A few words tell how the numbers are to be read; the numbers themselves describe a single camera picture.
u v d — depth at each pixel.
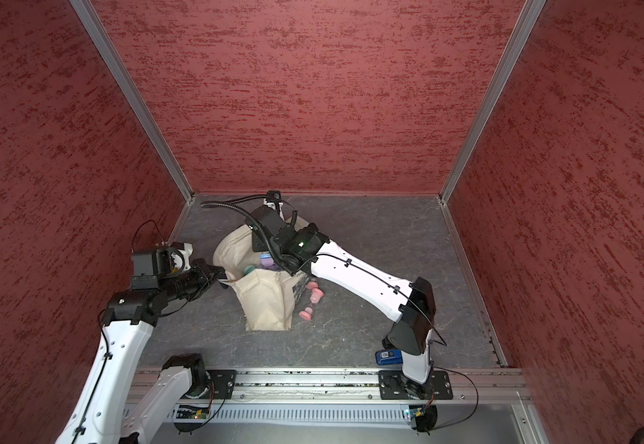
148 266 0.53
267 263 0.89
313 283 0.90
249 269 0.90
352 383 0.76
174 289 0.59
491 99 0.89
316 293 0.89
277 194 0.63
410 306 0.43
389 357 0.76
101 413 0.39
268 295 0.76
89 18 0.71
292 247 0.50
